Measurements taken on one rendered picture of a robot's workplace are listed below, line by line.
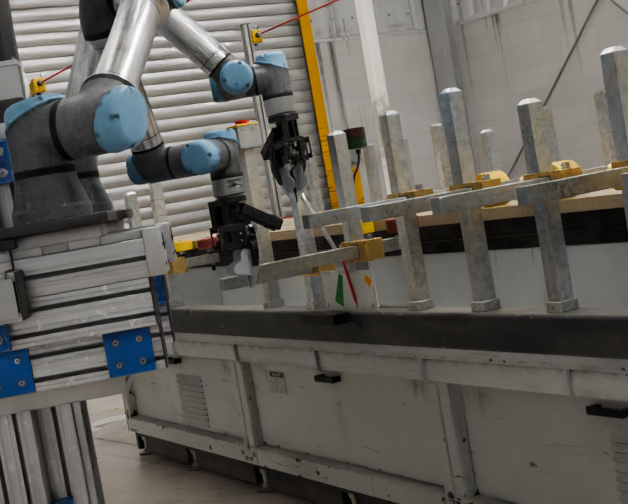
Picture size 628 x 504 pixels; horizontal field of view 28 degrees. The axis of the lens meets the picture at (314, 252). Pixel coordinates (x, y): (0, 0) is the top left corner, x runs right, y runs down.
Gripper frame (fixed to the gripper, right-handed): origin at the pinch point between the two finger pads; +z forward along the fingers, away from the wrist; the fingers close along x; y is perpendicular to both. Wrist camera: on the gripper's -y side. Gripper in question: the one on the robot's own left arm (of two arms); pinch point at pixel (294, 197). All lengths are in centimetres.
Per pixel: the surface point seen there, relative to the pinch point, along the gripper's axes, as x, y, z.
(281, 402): 32, -102, 64
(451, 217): 28.2, 23.7, 12.1
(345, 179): 9.8, 9.5, -1.8
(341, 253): 2.9, 12.8, 15.3
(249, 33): 119, -246, -81
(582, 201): 29, 72, 13
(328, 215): -12.2, 38.2, 5.6
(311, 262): -5.5, 12.9, 15.9
